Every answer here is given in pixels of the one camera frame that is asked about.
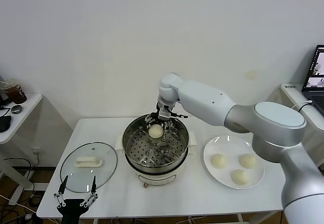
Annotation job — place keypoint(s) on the dark grey laptop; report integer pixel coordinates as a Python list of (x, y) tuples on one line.
[(316, 82)]

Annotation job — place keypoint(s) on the clear drinking straw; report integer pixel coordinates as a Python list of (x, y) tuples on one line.
[(5, 82)]

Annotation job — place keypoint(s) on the white steamed baozi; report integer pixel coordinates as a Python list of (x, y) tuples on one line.
[(219, 161), (248, 161), (155, 131), (240, 177)]

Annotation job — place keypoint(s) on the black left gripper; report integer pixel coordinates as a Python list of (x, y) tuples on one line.
[(71, 208)]

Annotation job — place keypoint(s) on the white electric cooker pot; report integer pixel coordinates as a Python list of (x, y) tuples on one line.
[(157, 177)]

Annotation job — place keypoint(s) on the white round plate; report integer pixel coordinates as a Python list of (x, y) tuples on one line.
[(227, 143)]

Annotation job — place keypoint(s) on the white side table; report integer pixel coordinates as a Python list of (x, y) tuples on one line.
[(291, 93), (27, 112)]

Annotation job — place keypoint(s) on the stainless steel steamer basket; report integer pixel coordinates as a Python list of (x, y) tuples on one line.
[(141, 155)]

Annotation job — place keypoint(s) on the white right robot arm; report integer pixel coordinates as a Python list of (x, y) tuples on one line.
[(265, 132)]

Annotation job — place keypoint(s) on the white wall socket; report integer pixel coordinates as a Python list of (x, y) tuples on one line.
[(38, 151)]

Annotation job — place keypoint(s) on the white power strip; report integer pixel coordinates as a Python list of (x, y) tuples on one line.
[(29, 217)]

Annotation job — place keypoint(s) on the plastic cup of iced coffee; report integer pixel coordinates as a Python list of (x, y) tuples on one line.
[(16, 94)]

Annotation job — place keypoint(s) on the small black label sticker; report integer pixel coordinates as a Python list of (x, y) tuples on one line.
[(290, 87)]

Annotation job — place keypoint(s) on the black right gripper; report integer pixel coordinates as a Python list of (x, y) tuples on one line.
[(157, 107)]

